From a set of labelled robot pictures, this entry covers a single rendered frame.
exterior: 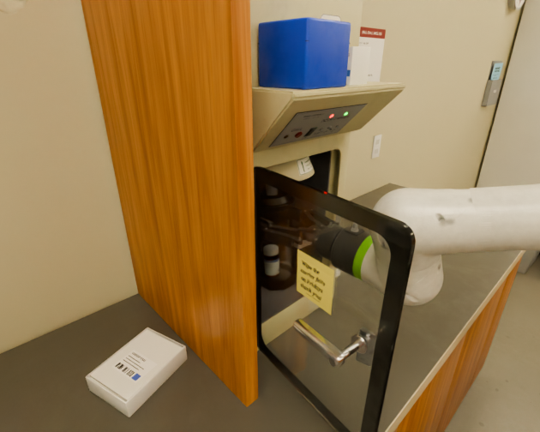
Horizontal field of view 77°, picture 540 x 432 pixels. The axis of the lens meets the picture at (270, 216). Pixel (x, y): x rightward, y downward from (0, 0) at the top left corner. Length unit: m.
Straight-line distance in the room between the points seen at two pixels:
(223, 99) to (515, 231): 0.41
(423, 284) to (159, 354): 0.54
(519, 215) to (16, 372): 0.97
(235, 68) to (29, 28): 0.53
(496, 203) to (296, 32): 0.35
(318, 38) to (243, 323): 0.45
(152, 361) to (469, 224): 0.64
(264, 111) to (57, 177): 0.56
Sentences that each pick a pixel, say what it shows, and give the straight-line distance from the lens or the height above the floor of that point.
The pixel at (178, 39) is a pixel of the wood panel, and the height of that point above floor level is 1.58.
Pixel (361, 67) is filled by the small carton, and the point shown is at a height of 1.54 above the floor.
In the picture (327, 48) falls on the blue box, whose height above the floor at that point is 1.56.
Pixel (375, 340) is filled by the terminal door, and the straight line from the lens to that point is 0.48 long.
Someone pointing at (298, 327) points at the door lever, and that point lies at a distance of 0.50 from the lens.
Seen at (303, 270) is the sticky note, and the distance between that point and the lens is 0.53.
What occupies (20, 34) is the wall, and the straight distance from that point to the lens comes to 0.89.
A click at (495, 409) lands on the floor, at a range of 2.21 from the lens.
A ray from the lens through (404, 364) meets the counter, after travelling 0.87.
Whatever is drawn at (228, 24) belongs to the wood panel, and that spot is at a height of 1.59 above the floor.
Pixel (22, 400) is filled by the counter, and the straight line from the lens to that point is 0.90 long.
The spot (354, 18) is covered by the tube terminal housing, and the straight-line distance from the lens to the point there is 0.79.
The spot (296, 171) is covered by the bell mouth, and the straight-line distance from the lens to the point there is 0.72.
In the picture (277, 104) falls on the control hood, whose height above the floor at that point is 1.49.
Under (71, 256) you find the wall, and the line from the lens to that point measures 0.99.
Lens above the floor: 1.54
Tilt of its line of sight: 24 degrees down
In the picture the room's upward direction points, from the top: straight up
